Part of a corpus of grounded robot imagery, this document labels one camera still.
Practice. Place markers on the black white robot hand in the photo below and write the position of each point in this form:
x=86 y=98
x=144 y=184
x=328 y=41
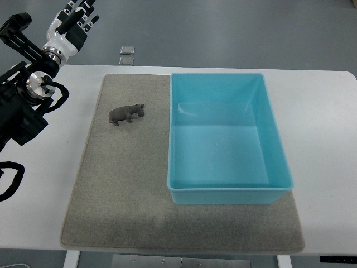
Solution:
x=69 y=30

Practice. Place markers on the brown toy hippo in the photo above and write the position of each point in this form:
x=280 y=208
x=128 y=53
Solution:
x=125 y=113

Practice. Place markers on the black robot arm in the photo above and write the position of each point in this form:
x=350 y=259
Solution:
x=28 y=92

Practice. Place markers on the blue plastic box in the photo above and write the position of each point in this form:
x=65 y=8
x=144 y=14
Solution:
x=224 y=144

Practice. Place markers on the lower floor socket plate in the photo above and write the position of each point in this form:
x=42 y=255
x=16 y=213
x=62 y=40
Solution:
x=126 y=61

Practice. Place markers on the grey felt mat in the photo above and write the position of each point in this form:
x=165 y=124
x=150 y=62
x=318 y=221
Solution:
x=121 y=201

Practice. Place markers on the white left table leg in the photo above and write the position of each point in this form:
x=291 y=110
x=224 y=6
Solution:
x=71 y=259

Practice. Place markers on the white table leg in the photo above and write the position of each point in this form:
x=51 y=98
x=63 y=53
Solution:
x=284 y=261
x=71 y=259

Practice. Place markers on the grey metal table crossbar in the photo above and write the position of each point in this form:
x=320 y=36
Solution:
x=157 y=261

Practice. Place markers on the white right table leg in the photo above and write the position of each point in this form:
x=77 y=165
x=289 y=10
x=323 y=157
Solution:
x=284 y=261

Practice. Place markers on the black table control panel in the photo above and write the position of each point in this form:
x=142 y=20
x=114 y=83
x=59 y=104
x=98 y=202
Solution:
x=338 y=259

